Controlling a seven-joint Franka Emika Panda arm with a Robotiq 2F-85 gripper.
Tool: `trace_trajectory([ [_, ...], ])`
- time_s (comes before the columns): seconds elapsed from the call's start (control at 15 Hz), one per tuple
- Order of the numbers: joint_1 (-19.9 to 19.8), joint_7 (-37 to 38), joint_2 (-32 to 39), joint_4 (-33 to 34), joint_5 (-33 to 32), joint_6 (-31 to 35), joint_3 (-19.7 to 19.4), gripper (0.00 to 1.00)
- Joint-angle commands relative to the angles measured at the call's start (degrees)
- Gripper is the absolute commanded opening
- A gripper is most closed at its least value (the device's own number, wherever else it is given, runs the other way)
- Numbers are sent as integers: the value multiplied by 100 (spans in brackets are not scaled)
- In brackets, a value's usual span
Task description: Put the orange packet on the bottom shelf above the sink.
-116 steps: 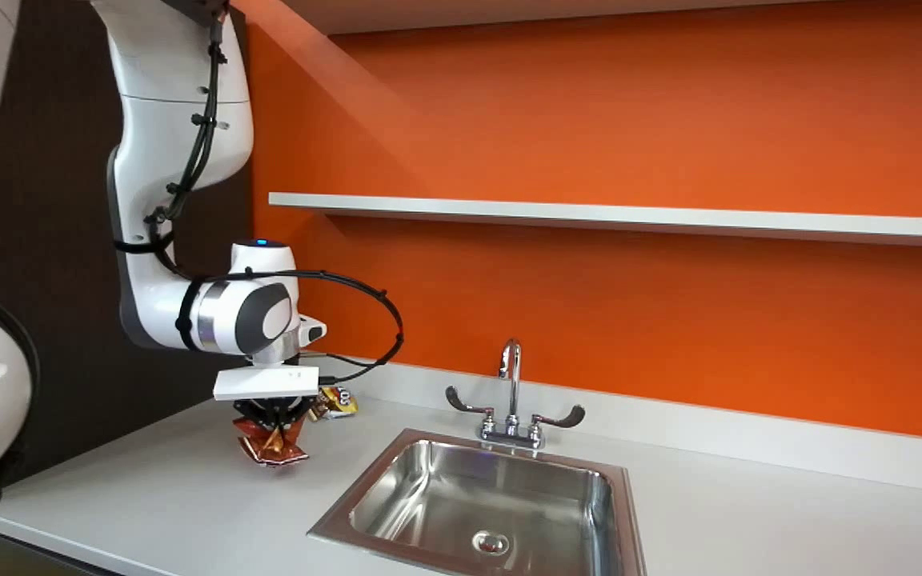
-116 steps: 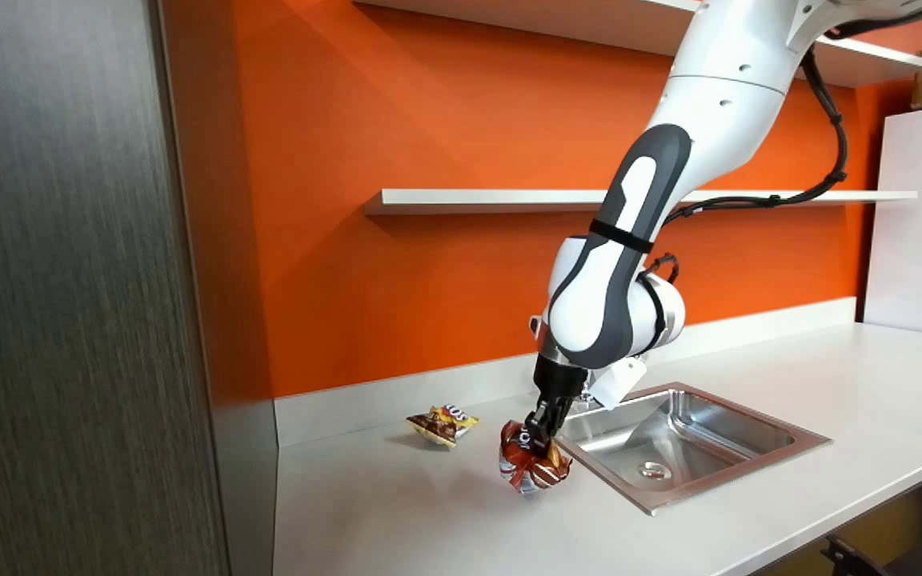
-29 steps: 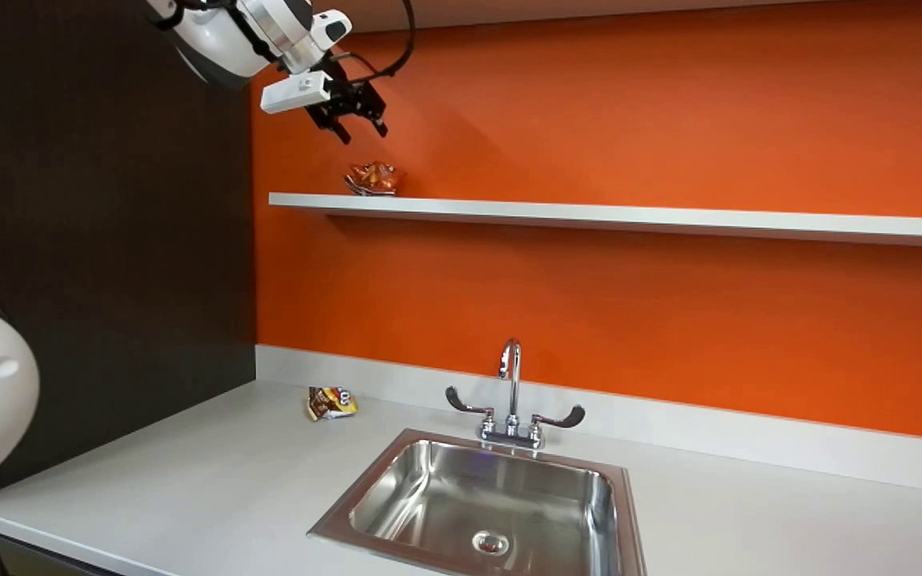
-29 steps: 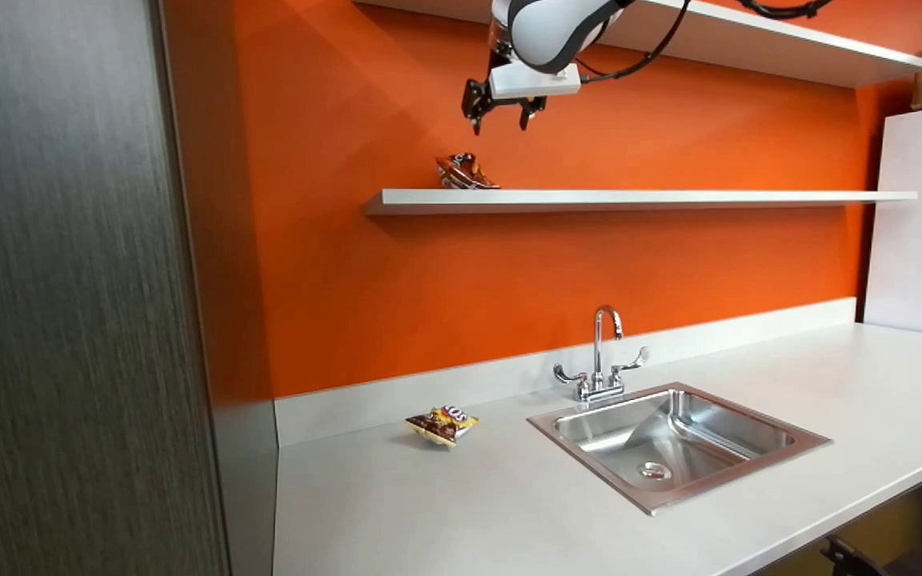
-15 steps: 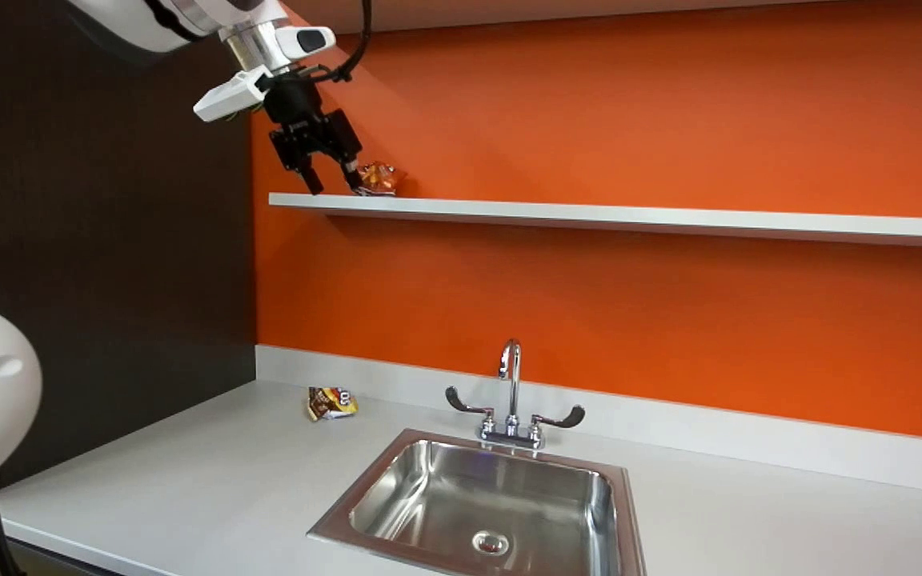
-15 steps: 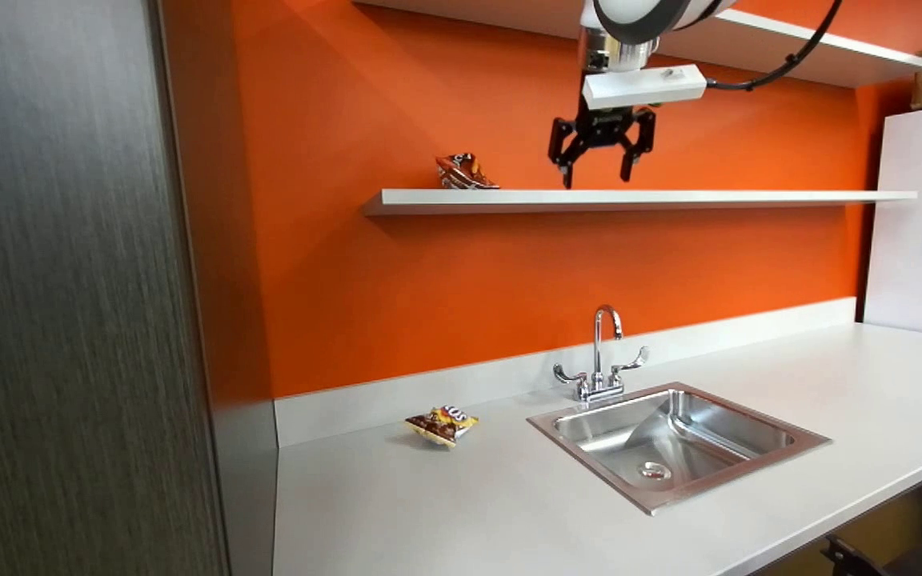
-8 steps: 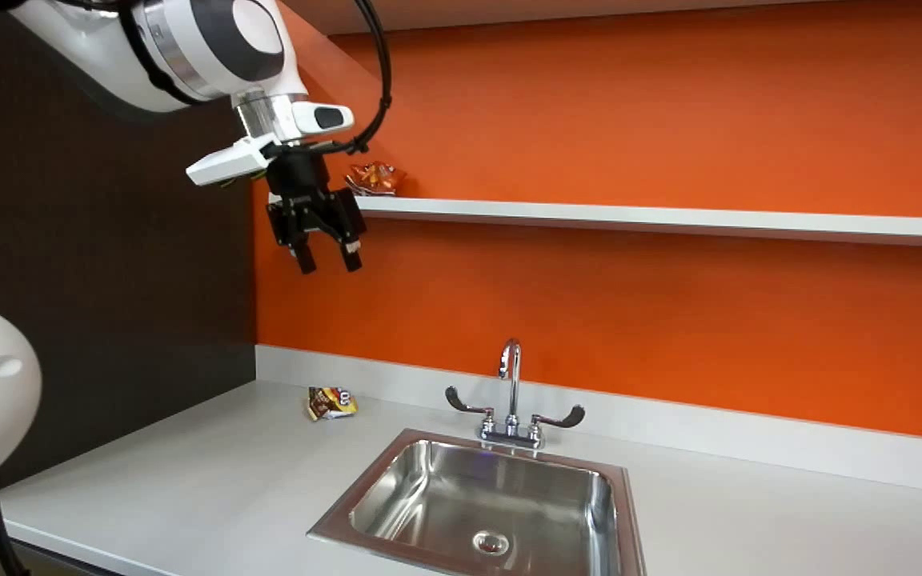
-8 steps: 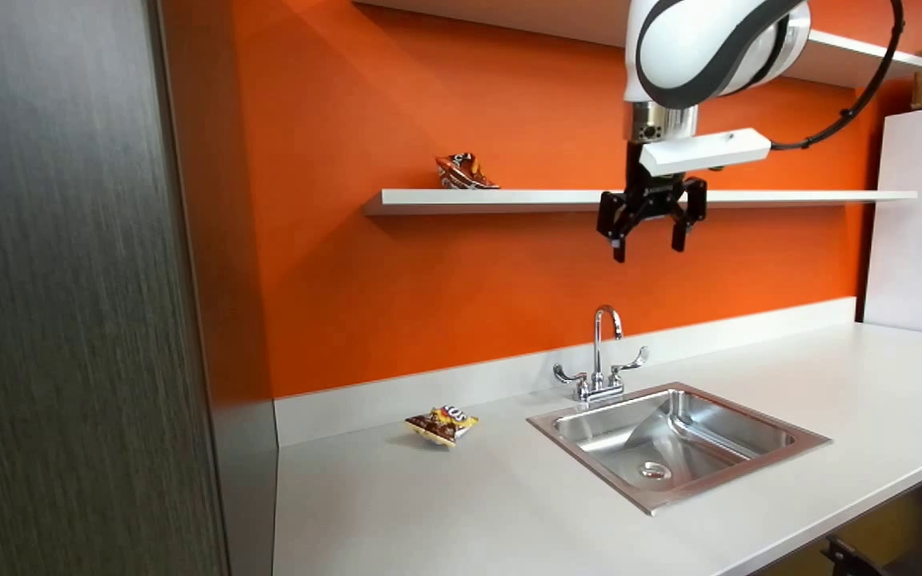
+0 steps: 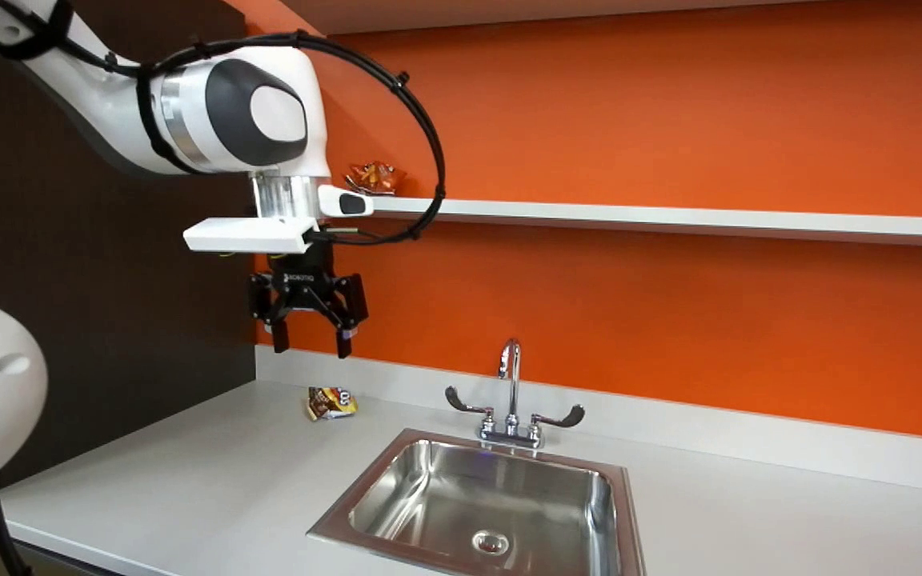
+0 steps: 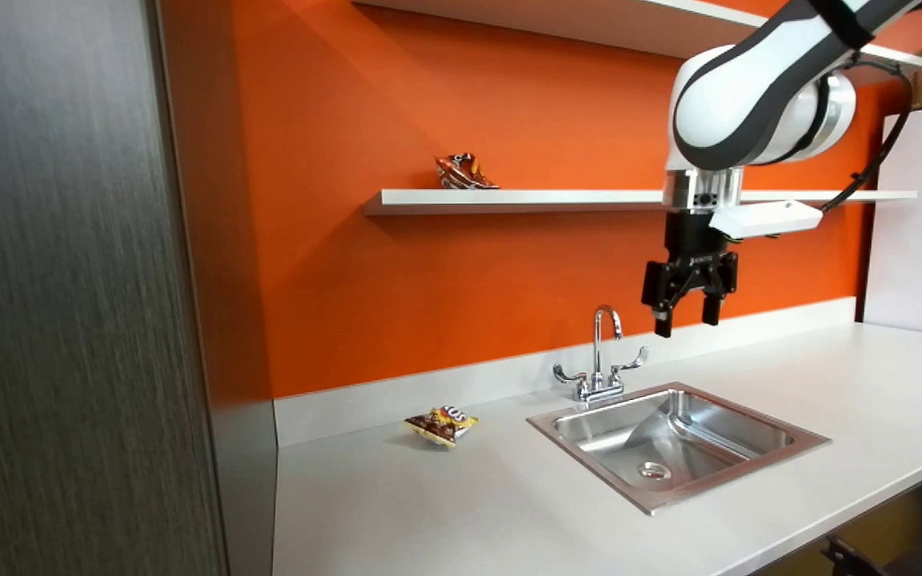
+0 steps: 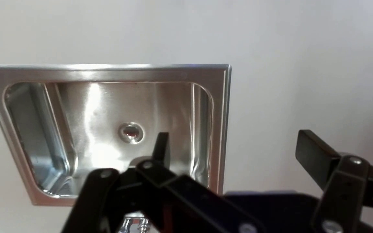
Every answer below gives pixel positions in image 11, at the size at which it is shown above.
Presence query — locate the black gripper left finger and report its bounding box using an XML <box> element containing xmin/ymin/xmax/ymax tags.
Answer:
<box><xmin>62</xmin><ymin>131</ymin><xmax>267</xmax><ymax>233</ymax></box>

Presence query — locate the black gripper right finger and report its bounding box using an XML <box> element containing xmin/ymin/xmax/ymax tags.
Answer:
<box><xmin>296</xmin><ymin>129</ymin><xmax>373</xmax><ymax>233</ymax></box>

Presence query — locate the stainless steel sink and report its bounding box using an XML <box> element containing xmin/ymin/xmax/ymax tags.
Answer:
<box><xmin>0</xmin><ymin>64</ymin><xmax>232</xmax><ymax>207</ymax></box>

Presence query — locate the chrome faucet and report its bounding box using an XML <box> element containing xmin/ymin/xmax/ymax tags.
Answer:
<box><xmin>117</xmin><ymin>211</ymin><xmax>152</xmax><ymax>233</ymax></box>

